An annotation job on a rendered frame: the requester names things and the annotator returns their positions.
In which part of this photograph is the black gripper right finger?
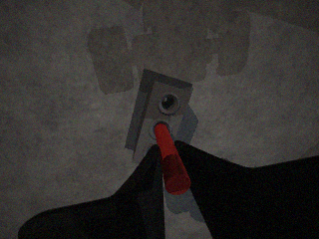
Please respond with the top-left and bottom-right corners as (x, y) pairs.
(174, 140), (319, 239)

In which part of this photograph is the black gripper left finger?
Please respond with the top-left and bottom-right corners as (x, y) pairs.
(18, 144), (165, 239)

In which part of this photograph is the grey plate with round holes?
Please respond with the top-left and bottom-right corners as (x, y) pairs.
(132, 81), (191, 164)

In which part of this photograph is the red peg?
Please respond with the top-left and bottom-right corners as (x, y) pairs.
(155, 123), (190, 195)

